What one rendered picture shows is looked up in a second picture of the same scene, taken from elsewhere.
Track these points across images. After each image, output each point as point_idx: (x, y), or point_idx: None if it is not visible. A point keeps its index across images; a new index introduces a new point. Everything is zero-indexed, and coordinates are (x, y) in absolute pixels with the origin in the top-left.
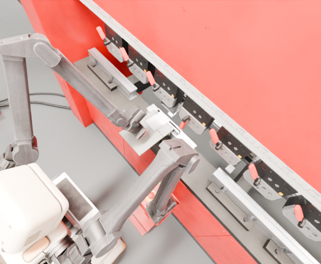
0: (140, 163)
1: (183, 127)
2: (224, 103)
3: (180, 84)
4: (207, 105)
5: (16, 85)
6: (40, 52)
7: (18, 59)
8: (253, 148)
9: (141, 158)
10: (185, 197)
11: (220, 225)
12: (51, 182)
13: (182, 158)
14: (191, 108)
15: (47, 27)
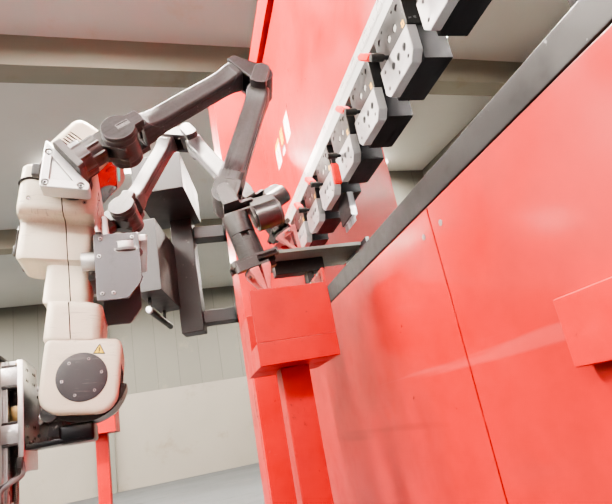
0: (347, 466)
1: (337, 176)
2: (337, 74)
3: (325, 137)
4: (337, 104)
5: (155, 154)
6: (183, 127)
7: (167, 137)
8: (364, 52)
9: (339, 423)
10: (380, 330)
11: (410, 230)
12: None
13: (238, 59)
14: (337, 142)
15: (246, 283)
